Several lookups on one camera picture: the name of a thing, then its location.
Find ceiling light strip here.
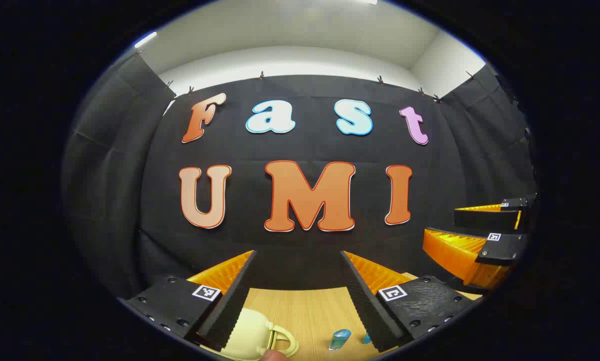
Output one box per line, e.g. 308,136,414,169
133,31,158,49

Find blue capped glass bottle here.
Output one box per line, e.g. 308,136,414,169
329,328,353,351

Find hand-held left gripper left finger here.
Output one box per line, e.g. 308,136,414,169
117,250,258,351

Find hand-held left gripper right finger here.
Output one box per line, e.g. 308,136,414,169
341,251,483,353

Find small cream suitcase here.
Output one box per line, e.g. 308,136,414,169
215,307,300,361

